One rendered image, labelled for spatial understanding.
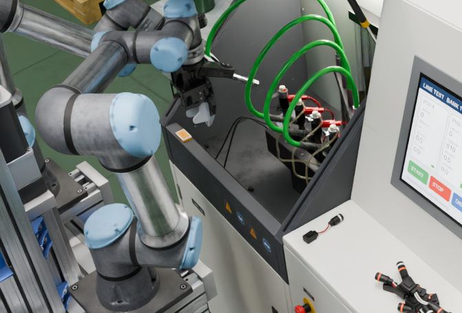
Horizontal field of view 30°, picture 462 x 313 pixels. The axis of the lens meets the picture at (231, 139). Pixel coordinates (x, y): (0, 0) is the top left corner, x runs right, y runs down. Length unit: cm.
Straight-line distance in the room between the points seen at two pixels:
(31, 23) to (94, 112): 63
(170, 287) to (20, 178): 43
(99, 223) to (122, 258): 10
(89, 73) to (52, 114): 21
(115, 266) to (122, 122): 51
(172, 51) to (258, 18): 86
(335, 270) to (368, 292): 11
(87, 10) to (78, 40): 309
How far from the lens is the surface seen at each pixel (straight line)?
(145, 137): 158
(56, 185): 242
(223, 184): 245
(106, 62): 185
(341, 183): 225
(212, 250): 287
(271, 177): 263
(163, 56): 191
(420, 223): 211
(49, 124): 161
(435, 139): 199
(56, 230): 214
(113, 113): 156
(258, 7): 270
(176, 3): 201
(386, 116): 211
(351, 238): 220
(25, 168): 204
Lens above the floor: 254
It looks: 38 degrees down
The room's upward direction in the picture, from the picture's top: 10 degrees counter-clockwise
